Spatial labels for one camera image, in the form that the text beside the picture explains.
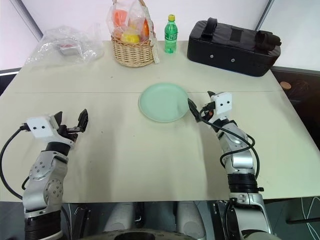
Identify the pale green round plate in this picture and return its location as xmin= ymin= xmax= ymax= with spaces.
xmin=138 ymin=82 xmax=190 ymax=123

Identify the white ribbon strip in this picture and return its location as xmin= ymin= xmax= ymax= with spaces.
xmin=144 ymin=6 xmax=161 ymax=64

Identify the black padded carry case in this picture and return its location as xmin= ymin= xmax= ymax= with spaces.
xmin=186 ymin=17 xmax=283 ymax=79

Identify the small grey box red top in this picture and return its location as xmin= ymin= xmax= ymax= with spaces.
xmin=59 ymin=43 xmax=79 ymax=56

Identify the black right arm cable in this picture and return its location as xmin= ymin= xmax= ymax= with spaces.
xmin=198 ymin=109 xmax=261 ymax=185

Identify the crumpled clear plastic bag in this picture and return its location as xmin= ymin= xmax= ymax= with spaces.
xmin=24 ymin=23 xmax=105 ymax=66

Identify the green plastic bottle yellow cap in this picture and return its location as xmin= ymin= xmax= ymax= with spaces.
xmin=163 ymin=14 xmax=178 ymax=55

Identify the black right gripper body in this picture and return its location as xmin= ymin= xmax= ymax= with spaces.
xmin=199 ymin=95 xmax=218 ymax=124

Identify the grey rounded robot leg shape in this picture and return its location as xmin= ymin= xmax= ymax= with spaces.
xmin=175 ymin=200 xmax=209 ymax=234

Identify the yellow lemon fruit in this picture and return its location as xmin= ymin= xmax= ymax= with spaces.
xmin=121 ymin=32 xmax=140 ymax=44

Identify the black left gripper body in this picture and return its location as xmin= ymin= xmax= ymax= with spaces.
xmin=56 ymin=124 xmax=84 ymax=145

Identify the clear plastic fruit bag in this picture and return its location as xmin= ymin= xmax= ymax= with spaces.
xmin=106 ymin=0 xmax=151 ymax=44

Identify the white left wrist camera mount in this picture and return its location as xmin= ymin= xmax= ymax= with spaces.
xmin=26 ymin=114 xmax=59 ymax=139

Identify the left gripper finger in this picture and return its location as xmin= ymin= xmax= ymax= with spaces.
xmin=75 ymin=108 xmax=89 ymax=133
xmin=53 ymin=111 xmax=65 ymax=128

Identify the thin white floor cable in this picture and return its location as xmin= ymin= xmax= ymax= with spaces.
xmin=299 ymin=192 xmax=320 ymax=240

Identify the dark rounded robot waist ring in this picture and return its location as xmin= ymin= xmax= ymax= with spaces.
xmin=82 ymin=224 xmax=227 ymax=240

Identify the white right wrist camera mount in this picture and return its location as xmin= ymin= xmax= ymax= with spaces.
xmin=214 ymin=91 xmax=234 ymax=118

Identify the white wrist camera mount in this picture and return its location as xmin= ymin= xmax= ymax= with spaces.
xmin=214 ymin=91 xmax=234 ymax=118
xmin=26 ymin=114 xmax=59 ymax=139

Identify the pink orange peach fruit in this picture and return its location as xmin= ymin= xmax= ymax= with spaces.
xmin=112 ymin=8 xmax=130 ymax=27

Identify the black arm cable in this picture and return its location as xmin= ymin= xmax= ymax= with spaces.
xmin=0 ymin=124 xmax=30 ymax=201
xmin=198 ymin=109 xmax=261 ymax=185

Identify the dark side table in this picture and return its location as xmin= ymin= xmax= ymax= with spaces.
xmin=270 ymin=65 xmax=320 ymax=152

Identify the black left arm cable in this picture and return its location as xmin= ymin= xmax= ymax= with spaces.
xmin=0 ymin=124 xmax=30 ymax=201

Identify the brown round disc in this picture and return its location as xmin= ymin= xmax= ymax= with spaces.
xmin=279 ymin=80 xmax=294 ymax=91

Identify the woven wicker basket with handle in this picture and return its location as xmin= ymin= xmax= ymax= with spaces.
xmin=110 ymin=0 xmax=156 ymax=68

